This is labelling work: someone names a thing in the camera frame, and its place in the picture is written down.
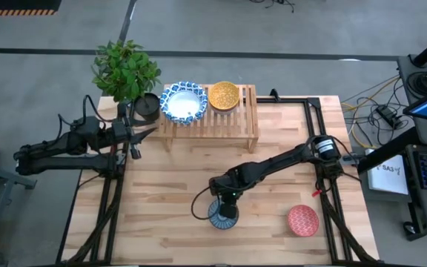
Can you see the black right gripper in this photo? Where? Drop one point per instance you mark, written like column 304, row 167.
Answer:
column 229, row 196

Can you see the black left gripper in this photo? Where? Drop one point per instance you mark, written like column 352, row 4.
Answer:
column 121, row 132

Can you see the grey blue striped ceramic bowl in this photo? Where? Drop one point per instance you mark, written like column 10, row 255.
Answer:
column 213, row 219

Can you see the blue white paper bowl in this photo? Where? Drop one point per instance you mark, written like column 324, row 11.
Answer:
column 184, row 103

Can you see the yellow patterned ceramic bowl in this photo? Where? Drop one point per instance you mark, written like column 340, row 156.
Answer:
column 224, row 95

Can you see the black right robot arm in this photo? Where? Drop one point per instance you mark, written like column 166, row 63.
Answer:
column 273, row 163

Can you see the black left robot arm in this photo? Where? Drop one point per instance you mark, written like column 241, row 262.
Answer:
column 50, row 163

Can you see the wooden slatted shelf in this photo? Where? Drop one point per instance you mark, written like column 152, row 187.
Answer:
column 217, row 126

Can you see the black plant pot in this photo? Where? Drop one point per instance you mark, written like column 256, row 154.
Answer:
column 147, row 107

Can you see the green leafy plant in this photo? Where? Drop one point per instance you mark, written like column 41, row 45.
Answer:
column 126, row 70

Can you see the red zigzag ceramic bowl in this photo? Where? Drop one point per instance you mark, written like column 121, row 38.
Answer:
column 302, row 220

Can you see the small red tag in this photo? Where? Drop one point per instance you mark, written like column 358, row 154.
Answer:
column 316, row 193

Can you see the black clamp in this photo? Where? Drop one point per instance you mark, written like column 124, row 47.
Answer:
column 274, row 94

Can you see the white paper sheet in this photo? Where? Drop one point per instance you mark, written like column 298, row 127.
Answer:
column 387, row 178

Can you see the black power adapter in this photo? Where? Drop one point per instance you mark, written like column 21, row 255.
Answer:
column 386, row 113

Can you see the black mat with striped edge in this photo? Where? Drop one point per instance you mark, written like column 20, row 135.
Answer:
column 13, row 4

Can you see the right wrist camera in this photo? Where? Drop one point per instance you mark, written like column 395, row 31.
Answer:
column 228, row 211

